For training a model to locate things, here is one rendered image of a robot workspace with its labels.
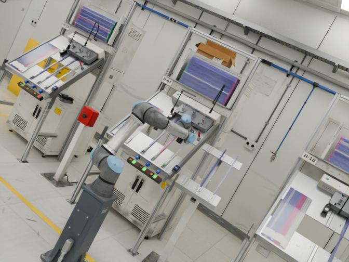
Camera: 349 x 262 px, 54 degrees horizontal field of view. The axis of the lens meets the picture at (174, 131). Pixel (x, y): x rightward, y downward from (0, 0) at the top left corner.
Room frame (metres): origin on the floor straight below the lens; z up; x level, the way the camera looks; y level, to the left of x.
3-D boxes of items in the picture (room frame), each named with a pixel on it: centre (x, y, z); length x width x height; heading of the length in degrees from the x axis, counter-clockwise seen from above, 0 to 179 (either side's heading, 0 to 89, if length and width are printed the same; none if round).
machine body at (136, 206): (3.30, -0.06, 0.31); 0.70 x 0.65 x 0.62; 67
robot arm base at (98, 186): (2.07, 0.23, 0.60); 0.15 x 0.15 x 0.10
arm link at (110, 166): (2.08, 0.24, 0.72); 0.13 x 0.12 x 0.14; 51
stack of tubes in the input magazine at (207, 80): (3.17, -0.07, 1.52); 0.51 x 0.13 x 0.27; 67
